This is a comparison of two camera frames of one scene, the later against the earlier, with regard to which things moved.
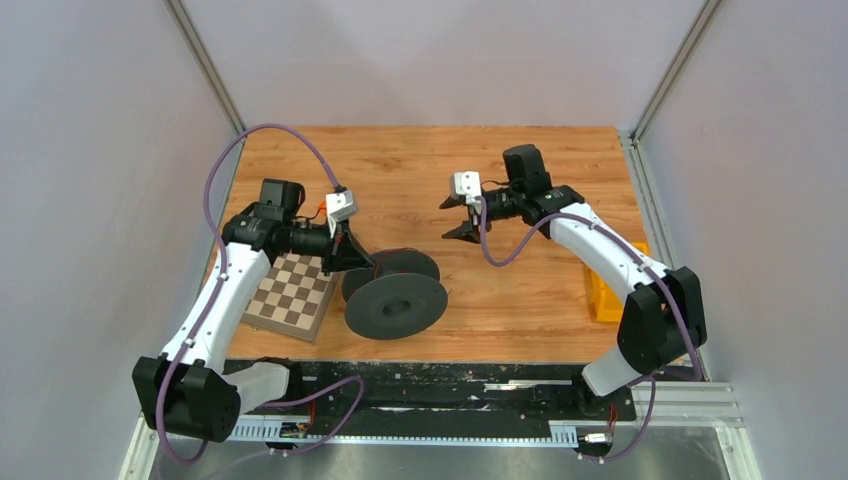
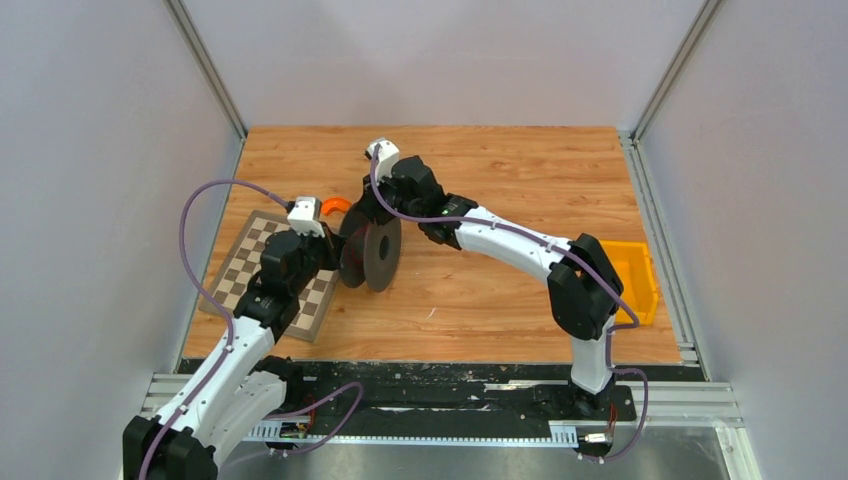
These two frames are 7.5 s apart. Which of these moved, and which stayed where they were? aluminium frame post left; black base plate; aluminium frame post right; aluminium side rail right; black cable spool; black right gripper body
Moved: black cable spool; black right gripper body
Stayed: aluminium frame post right; aluminium side rail right; black base plate; aluminium frame post left
